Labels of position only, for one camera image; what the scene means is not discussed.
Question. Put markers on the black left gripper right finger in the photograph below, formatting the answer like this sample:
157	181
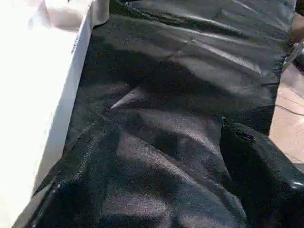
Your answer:
261	180

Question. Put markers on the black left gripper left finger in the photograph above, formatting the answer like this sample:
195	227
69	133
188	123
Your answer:
71	194

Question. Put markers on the white plastic table top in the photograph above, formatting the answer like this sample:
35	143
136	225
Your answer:
35	83

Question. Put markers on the black work surface mat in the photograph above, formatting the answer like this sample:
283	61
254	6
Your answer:
178	83

